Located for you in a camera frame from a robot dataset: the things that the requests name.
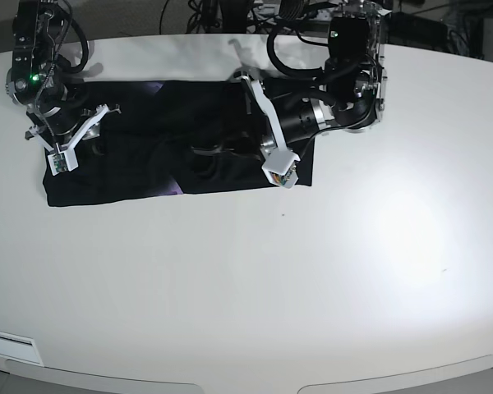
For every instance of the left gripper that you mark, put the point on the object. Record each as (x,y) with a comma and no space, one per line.
(298,124)

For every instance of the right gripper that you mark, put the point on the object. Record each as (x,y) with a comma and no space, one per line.
(60,112)

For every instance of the black T-shirt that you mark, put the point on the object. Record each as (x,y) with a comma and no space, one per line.
(144,149)

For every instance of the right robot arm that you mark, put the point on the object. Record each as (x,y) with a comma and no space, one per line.
(50,51)

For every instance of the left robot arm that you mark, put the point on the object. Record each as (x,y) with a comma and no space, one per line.
(350,83)

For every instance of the black box on floor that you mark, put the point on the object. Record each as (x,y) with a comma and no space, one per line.
(407,27)

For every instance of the white label plate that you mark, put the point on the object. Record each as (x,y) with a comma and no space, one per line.
(20,349)

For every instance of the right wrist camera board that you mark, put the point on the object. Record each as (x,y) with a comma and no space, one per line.
(66,161)

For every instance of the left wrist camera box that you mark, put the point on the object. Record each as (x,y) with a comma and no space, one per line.
(280,168)

